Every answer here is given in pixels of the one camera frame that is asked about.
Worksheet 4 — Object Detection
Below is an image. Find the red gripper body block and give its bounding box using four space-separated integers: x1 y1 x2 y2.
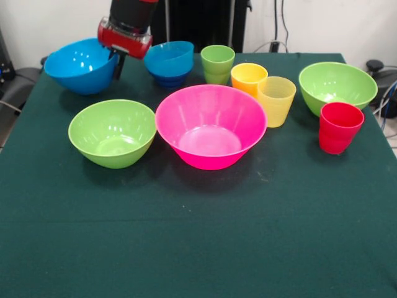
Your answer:
97 17 154 60

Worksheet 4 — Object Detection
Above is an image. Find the large blue plastic bowl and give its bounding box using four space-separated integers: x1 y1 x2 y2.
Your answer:
43 37 120 96

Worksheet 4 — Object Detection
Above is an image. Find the small light blue bowl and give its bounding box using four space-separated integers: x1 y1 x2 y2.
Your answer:
143 40 195 78

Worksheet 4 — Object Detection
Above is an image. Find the small dark blue bowl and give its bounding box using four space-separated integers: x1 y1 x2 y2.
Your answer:
147 65 193 90

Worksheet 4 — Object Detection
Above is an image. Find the green plastic bowl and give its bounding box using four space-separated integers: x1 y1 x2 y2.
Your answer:
298 61 378 118
68 99 158 169

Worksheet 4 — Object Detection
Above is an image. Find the green plastic cup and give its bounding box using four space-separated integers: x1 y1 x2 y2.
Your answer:
200 44 236 84

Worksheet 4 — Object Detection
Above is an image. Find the large pink plastic bowl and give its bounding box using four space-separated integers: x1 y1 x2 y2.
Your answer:
154 84 269 171

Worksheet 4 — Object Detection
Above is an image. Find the orange-yellow plastic cup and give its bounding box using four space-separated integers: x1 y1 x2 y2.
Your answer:
230 63 269 97

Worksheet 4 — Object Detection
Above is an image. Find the pale yellow translucent cup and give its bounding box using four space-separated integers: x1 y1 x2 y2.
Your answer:
257 76 297 129

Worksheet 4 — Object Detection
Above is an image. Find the dark green tablecloth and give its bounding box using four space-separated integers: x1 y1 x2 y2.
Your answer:
0 52 397 298

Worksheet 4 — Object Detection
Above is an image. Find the red plastic cup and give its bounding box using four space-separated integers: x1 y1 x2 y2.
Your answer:
319 102 365 155

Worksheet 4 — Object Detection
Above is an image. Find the grey pedestal foot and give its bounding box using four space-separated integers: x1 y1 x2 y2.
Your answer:
9 66 43 108
365 59 397 105

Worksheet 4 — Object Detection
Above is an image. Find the black wall plug cable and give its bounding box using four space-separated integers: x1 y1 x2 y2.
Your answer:
252 0 289 53

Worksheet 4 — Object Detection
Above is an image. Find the bundle of floor cables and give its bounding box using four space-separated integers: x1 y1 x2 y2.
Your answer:
372 79 397 131

